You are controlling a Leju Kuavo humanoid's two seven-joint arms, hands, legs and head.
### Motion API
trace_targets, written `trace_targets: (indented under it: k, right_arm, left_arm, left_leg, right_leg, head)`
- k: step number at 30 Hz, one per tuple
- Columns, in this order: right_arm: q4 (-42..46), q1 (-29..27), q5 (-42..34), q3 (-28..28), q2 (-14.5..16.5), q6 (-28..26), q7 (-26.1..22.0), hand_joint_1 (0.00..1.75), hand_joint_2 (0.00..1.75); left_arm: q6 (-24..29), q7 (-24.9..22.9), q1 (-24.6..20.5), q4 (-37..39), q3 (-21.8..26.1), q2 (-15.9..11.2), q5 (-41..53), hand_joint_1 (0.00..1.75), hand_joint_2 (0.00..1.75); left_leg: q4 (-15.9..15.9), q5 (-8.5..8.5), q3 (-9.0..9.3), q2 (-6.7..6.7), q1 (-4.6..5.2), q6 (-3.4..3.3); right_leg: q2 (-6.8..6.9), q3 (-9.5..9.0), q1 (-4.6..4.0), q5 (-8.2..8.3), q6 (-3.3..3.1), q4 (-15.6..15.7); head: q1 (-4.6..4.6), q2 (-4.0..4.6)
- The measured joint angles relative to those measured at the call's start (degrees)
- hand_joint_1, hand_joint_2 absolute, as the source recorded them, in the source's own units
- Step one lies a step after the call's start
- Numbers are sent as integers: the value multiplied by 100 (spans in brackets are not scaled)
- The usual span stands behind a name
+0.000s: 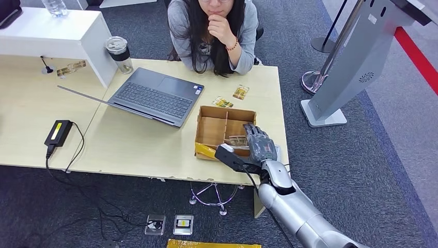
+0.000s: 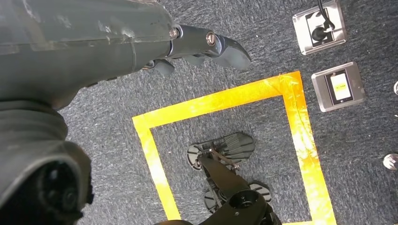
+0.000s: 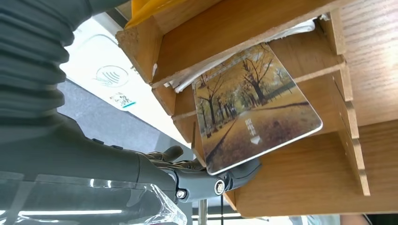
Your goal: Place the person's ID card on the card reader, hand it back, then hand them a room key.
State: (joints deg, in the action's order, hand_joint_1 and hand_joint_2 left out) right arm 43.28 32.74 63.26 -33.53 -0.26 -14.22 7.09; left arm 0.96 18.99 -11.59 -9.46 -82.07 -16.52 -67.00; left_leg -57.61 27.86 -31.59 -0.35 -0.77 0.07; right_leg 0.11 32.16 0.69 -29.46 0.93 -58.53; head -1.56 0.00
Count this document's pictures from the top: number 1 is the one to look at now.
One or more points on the person's left hand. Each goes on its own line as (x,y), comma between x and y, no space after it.
(221,29)

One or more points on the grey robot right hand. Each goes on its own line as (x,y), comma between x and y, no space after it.
(261,147)

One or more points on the room key card stack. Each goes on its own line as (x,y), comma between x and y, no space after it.
(236,141)

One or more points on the divided cardboard box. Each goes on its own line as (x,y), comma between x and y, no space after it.
(208,131)

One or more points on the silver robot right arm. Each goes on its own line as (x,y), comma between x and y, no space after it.
(294,208)

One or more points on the person's left forearm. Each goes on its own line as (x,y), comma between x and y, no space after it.
(239,58)

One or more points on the person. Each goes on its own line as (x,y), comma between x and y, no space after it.
(178,20)

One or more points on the black chair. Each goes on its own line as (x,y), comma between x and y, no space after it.
(260,32)

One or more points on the beige desk side panel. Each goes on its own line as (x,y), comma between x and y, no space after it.
(259,205)

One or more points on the chrome stool base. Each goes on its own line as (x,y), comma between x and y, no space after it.
(223,212)

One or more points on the grey open laptop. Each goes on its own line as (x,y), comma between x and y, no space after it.
(156,95)

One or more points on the white furniture base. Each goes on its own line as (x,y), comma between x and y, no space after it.
(126,2)

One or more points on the clear tumbler with lid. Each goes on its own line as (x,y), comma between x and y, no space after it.
(119,51)

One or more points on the yellow wrapped package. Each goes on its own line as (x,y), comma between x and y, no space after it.
(212,244)

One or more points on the floor socket yellow label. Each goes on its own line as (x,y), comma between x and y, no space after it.
(183,224)

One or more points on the silver kiosk stand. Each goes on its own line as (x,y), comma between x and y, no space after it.
(356,61)

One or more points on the floor socket with plug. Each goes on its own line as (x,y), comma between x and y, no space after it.
(152,227)

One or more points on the clear water bottle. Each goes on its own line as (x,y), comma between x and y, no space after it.
(55,7)

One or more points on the white desk shelf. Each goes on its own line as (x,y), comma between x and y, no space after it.
(51,30)

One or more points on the small black antenna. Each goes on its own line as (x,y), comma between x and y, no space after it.
(47,70)

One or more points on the black power adapter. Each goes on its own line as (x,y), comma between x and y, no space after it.
(58,133)

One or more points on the black device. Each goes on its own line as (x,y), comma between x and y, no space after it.
(9,10)

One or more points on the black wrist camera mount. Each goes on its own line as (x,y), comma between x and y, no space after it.
(234,160)

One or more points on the chrome stanchion post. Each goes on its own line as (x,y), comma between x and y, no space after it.
(310,82)

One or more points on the black stanchion post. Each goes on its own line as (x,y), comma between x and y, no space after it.
(322,44)

